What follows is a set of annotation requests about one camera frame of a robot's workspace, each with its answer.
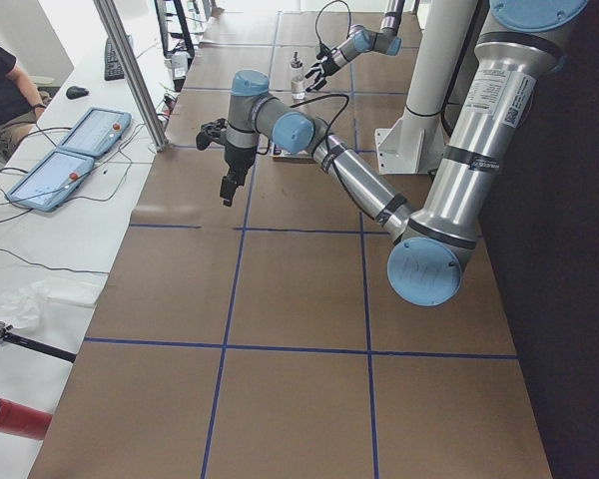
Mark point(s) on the glass sauce dispenser bottle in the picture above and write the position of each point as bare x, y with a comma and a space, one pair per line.
297, 77

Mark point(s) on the seated person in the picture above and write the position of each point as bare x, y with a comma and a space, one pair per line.
21, 104

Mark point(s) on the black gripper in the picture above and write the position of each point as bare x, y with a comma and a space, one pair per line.
238, 158
330, 62

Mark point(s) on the black keyboard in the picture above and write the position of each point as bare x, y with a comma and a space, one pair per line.
113, 69

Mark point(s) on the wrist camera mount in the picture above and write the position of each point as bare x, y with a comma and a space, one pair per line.
322, 51
213, 132

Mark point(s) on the red cylinder bottle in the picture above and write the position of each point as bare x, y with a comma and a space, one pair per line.
23, 421

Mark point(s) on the lower teach pendant tablet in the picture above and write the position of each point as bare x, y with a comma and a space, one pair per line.
51, 182

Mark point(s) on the upper teach pendant tablet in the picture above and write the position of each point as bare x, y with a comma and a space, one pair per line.
95, 134

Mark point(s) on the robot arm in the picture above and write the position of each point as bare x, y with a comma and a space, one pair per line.
475, 72
358, 40

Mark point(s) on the aluminium frame post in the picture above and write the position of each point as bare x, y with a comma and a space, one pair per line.
116, 32

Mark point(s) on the teach pendant tablet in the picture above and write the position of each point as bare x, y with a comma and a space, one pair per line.
51, 182
95, 134

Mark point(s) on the black computer mouse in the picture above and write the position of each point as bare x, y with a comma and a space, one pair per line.
76, 92

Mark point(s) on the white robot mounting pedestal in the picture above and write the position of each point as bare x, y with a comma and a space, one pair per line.
415, 143

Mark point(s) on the crumpled white plastic wrap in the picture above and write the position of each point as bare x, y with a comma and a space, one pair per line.
23, 308

